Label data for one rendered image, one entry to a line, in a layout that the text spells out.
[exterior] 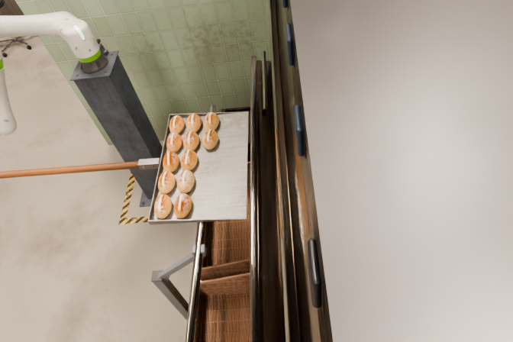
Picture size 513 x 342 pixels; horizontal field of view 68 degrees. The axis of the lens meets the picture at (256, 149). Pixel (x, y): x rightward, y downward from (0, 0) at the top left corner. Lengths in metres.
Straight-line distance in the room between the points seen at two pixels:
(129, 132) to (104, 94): 0.32
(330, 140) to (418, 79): 0.12
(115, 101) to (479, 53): 2.02
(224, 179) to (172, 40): 1.41
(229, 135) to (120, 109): 0.87
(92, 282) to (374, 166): 2.66
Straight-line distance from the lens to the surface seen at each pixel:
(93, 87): 2.25
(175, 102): 3.04
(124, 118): 2.37
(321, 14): 0.51
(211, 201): 1.45
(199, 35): 2.63
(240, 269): 1.82
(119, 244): 2.94
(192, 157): 1.54
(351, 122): 0.37
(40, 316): 2.99
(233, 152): 1.57
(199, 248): 1.37
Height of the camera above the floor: 2.37
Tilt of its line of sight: 50 degrees down
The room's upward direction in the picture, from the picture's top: 11 degrees counter-clockwise
